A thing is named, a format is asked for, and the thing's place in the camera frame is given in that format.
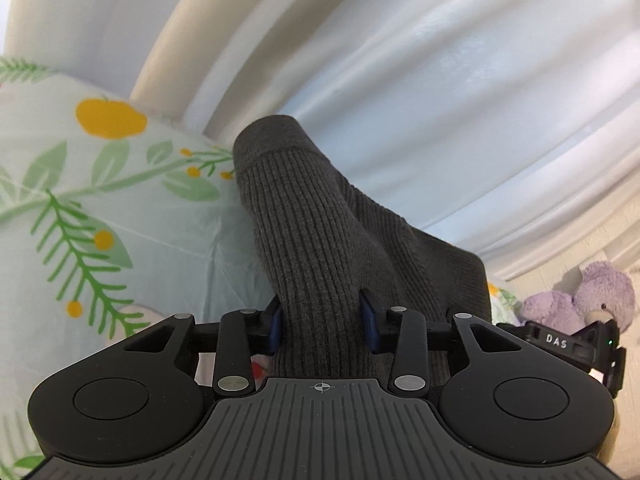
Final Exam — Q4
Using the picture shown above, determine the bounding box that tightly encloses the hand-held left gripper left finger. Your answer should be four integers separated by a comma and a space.
120, 295, 286, 401

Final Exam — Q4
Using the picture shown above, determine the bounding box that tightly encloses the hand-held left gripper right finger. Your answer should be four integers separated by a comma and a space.
358, 289, 527, 399

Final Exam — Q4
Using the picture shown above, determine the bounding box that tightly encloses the dark grey ribbed sweater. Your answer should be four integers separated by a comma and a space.
232, 115, 494, 387

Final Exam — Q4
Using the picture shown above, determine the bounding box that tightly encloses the purple teddy bear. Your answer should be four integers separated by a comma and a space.
520, 261, 639, 334

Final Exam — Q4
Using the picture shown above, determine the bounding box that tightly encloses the floral printed bed sheet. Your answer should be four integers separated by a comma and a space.
0, 57, 524, 480

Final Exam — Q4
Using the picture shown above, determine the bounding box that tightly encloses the white curtain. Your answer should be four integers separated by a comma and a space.
129, 0, 640, 282

